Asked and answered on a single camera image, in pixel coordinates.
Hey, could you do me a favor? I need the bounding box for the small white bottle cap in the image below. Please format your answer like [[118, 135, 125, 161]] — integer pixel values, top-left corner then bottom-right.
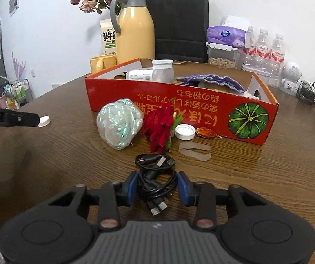
[[38, 116, 51, 128]]

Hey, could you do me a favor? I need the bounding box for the black usb cable bundle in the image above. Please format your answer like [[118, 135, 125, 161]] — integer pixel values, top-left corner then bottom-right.
[[133, 152, 179, 216]]

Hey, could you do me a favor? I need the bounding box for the translucent silicone piece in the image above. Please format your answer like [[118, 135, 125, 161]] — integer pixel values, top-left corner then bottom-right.
[[179, 142, 212, 161]]

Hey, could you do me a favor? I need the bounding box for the white jar cap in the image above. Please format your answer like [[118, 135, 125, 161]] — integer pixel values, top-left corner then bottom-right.
[[175, 124, 196, 141]]

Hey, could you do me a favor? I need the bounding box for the iridescent ball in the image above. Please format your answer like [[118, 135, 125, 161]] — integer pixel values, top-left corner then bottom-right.
[[96, 98, 144, 150]]

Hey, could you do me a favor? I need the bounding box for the red artificial rose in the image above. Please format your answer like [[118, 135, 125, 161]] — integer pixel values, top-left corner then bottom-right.
[[141, 98, 183, 154]]

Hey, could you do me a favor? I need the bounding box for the purple knitted cloth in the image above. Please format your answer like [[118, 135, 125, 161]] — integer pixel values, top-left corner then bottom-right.
[[175, 74, 246, 94]]

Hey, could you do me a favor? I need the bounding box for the storage cart shelf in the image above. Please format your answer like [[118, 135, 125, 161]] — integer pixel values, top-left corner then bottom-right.
[[0, 76, 33, 111]]

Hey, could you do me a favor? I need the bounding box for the dried orange leaf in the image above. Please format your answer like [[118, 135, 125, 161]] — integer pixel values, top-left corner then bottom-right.
[[196, 127, 222, 139]]

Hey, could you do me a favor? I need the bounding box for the yellow ceramic mug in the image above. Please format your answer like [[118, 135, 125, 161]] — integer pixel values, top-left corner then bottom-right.
[[90, 54, 116, 74]]

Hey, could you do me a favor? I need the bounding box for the red cardboard pumpkin box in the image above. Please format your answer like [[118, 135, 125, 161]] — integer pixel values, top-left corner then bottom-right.
[[85, 59, 279, 145]]

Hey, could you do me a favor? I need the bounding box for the white milk carton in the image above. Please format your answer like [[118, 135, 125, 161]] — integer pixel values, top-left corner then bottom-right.
[[100, 19, 116, 55]]

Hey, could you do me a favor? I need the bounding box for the clear seed container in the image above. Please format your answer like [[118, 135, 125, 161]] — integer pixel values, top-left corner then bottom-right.
[[206, 42, 239, 68]]

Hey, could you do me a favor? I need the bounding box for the yellow thermos jug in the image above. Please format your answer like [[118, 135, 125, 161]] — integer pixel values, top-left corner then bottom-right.
[[110, 0, 155, 64]]

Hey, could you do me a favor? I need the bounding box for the water bottle left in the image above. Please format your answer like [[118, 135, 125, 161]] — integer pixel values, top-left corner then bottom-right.
[[240, 26, 256, 69]]

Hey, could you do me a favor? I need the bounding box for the water bottle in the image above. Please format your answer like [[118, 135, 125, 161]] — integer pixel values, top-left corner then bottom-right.
[[240, 26, 256, 69], [267, 33, 286, 88], [254, 29, 271, 73]]

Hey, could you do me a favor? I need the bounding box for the purple tissue pack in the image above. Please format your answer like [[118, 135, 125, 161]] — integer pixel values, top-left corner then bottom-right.
[[206, 25, 246, 48]]

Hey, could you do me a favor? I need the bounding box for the white robot figurine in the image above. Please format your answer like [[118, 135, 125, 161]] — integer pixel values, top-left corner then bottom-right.
[[280, 61, 302, 96]]

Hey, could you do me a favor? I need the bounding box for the water bottle middle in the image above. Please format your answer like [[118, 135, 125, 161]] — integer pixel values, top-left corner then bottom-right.
[[254, 29, 271, 73]]

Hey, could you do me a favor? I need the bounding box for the water bottle right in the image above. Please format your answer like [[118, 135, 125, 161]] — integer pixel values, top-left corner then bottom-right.
[[267, 33, 286, 88]]

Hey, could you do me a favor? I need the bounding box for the black paper bag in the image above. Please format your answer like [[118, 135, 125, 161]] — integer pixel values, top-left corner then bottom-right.
[[146, 0, 209, 63]]

